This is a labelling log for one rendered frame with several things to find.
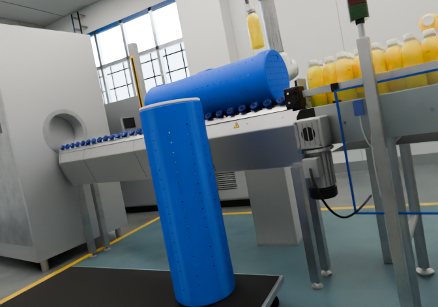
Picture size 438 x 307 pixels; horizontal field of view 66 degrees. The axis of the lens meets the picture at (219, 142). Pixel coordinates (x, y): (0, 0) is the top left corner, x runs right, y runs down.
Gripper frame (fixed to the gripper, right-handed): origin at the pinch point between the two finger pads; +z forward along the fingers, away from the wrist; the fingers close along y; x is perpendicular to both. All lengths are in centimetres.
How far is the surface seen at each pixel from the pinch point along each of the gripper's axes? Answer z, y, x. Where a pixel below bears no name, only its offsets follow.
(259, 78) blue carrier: 40.0, 13.0, 4.2
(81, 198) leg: 95, 7, -183
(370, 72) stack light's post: 52, 37, 58
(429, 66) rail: 53, 19, 74
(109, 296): 133, 66, -75
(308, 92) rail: 53, 19, 29
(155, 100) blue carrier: 35, 13, -69
